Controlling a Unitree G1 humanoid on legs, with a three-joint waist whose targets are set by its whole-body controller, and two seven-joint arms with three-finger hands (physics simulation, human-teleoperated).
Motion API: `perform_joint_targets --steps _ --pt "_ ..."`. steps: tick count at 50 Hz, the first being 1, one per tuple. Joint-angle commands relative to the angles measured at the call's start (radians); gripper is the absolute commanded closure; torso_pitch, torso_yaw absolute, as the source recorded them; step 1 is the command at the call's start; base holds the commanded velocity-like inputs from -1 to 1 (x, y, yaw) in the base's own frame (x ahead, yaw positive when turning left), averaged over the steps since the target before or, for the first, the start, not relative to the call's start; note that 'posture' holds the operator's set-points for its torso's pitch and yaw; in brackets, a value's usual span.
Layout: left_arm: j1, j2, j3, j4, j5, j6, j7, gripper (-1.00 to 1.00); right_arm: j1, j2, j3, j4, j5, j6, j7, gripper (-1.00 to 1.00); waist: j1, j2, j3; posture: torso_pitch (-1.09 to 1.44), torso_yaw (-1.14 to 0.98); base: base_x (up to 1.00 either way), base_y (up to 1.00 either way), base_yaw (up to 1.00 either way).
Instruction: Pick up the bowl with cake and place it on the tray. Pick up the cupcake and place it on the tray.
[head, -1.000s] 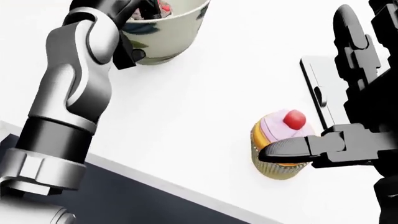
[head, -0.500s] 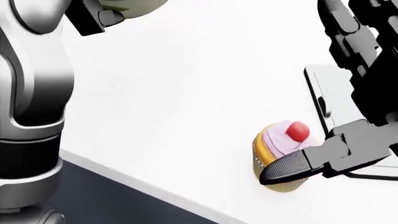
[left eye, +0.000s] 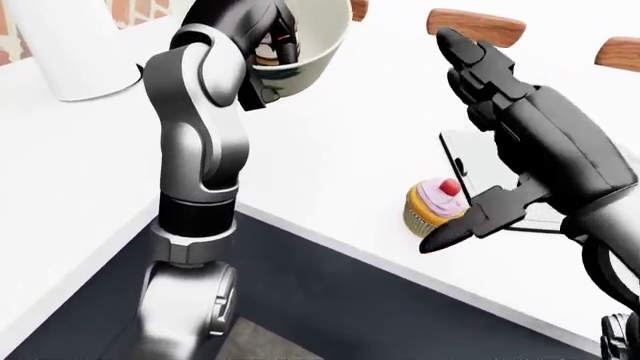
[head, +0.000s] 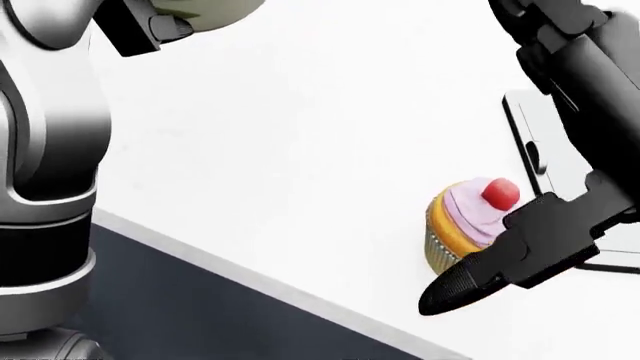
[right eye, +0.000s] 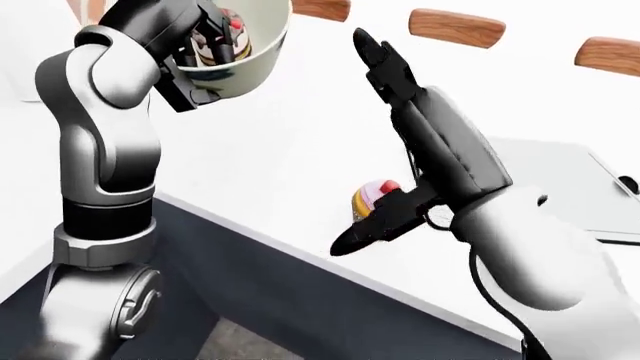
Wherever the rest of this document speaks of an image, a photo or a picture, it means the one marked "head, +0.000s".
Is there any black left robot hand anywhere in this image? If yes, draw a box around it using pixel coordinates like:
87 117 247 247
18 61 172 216
106 0 195 59

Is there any pink frosted cupcake with cherry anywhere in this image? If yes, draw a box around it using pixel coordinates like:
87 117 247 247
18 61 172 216
424 176 522 277

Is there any pale green bowl with cake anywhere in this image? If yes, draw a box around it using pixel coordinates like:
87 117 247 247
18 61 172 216
149 0 267 33

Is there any white tray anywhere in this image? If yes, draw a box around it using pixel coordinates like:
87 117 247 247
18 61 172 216
501 88 640 275

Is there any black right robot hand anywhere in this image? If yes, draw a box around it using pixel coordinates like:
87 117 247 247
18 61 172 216
418 0 640 317

